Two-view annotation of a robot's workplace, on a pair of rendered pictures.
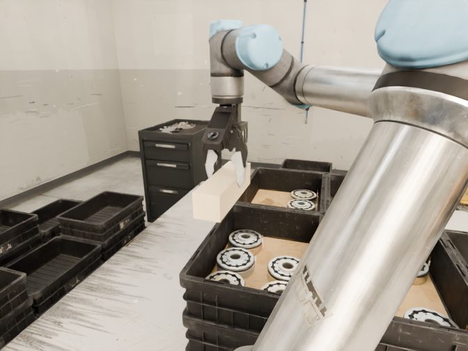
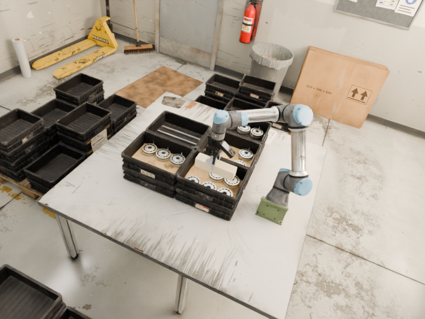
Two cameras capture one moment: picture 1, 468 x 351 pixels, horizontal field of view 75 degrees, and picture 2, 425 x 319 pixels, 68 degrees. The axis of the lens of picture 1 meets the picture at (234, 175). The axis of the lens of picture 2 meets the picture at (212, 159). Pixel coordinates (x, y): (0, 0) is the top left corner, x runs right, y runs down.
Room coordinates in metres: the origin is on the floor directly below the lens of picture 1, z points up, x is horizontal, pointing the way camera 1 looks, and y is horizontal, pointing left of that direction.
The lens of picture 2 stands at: (0.74, 1.37, 2.33)
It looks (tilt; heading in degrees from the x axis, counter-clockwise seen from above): 42 degrees down; 269
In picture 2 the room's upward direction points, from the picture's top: 10 degrees clockwise
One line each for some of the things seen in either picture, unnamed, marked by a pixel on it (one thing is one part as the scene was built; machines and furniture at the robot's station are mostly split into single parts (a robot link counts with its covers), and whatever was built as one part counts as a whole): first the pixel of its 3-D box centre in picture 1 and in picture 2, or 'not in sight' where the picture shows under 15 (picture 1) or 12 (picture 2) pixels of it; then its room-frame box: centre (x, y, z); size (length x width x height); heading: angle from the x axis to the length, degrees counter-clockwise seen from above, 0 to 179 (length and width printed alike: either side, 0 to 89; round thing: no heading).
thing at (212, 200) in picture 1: (225, 187); (215, 166); (0.70, 0.02, 1.08); 0.24 x 0.06 x 0.06; 162
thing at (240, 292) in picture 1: (263, 244); (214, 173); (0.69, -0.08, 0.92); 0.40 x 0.30 x 0.02; 164
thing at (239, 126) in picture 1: (228, 122); (214, 144); (0.72, 0.01, 1.23); 0.09 x 0.08 x 0.12; 162
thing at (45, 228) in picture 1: (58, 237); not in sight; (1.74, 1.14, 0.31); 0.40 x 0.30 x 0.34; 162
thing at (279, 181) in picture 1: (283, 200); (158, 158); (1.08, -0.19, 0.87); 0.40 x 0.30 x 0.11; 164
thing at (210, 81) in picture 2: not in sight; (222, 95); (0.70, -2.10, 0.31); 0.40 x 0.30 x 0.34; 162
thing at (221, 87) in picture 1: (225, 87); (217, 133); (0.72, 0.02, 1.31); 0.08 x 0.08 x 0.05
